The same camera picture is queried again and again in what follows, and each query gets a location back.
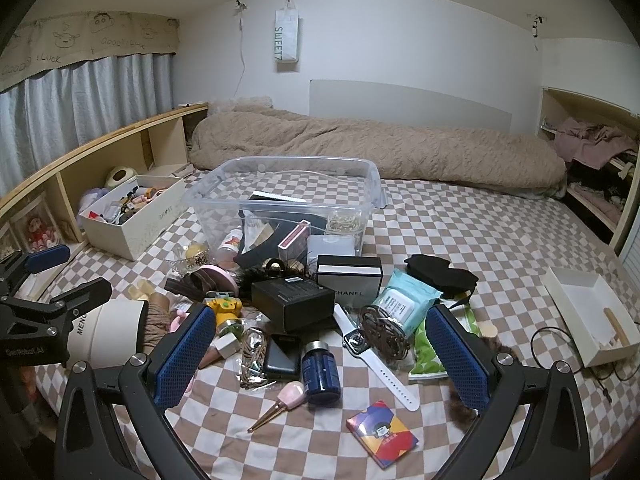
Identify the red doll in frame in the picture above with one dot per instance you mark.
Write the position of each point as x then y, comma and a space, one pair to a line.
39, 235

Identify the brown furry headband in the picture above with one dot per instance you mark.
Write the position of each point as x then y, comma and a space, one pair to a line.
462, 410

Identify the dark blue supplement bottle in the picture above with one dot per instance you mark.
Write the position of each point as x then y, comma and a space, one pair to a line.
320, 380

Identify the black wall hook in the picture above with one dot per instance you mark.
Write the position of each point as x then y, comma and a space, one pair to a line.
537, 24

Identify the wooden bedside shelf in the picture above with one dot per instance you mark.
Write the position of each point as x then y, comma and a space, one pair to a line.
100, 145

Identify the checkered bed sheet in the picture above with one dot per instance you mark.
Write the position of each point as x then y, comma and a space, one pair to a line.
300, 450

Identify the gold ornament in clear bag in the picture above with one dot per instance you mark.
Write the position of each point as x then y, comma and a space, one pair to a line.
195, 252

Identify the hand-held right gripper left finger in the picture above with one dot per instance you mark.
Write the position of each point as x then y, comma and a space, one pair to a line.
182, 355

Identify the clear plastic storage container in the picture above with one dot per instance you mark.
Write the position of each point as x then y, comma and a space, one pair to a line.
225, 195

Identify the white slatted door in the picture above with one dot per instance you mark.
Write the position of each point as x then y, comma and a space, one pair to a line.
631, 275

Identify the frosted plastic box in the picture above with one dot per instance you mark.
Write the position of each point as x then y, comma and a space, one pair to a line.
332, 250

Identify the green wet wipes pack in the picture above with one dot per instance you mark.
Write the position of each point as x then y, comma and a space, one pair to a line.
425, 355

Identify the beige hair claw clip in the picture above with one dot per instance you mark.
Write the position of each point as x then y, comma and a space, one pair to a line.
137, 290

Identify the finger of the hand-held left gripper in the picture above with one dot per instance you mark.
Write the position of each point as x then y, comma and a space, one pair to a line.
47, 257
75, 296

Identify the yellow toy camera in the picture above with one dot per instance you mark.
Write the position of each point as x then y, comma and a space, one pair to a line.
225, 307

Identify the purple plush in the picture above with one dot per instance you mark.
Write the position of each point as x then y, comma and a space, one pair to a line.
92, 196

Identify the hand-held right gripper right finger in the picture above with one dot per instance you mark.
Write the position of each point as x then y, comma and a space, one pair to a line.
457, 360

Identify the beige cartoon valance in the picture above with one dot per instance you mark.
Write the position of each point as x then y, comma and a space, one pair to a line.
75, 35

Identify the blue wet wipes pack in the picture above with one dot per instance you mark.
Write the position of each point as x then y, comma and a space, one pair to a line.
405, 300

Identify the white smartwatch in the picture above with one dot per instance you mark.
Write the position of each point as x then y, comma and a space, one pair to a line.
390, 380

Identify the black and white box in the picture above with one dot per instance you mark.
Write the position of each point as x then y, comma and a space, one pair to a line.
350, 280

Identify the black eye mask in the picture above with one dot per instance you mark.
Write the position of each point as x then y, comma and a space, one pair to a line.
435, 270

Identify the colourful card box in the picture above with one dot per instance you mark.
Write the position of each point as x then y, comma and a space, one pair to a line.
382, 432

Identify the white hanging bag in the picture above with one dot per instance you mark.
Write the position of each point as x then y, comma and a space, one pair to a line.
286, 40

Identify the wooden closet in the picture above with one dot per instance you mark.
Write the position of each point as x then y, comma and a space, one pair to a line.
550, 105

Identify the black power bank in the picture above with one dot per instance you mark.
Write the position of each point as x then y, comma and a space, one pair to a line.
282, 360

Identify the brown hair piece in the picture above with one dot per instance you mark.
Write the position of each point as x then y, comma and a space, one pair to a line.
160, 320

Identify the pink round case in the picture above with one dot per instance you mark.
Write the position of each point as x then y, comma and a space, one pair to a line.
220, 275

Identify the beige quilt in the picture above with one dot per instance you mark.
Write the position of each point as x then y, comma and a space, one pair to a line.
375, 155

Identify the pink card box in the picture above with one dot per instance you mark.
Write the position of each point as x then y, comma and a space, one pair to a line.
295, 242

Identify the white tissue box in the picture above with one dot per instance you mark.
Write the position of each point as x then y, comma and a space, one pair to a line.
575, 305

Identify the pink comb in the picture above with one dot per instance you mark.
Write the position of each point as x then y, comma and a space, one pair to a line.
176, 322

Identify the plain black box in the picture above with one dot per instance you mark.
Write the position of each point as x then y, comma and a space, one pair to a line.
295, 302

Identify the small bottle with orange label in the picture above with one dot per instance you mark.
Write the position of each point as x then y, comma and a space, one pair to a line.
232, 246

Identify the pink clothes pile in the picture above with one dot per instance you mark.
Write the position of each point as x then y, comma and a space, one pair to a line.
590, 142

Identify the pink rose-gold makeup brush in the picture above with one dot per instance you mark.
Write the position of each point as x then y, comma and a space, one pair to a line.
291, 395

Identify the wooden stick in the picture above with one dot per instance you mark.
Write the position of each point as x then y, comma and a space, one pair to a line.
617, 327

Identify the dark brown belt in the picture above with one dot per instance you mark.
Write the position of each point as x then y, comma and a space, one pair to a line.
190, 282

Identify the white cardboard box with clutter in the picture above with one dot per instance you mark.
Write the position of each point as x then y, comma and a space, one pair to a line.
150, 225

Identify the grey curtain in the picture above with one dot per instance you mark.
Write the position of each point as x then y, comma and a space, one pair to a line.
75, 100

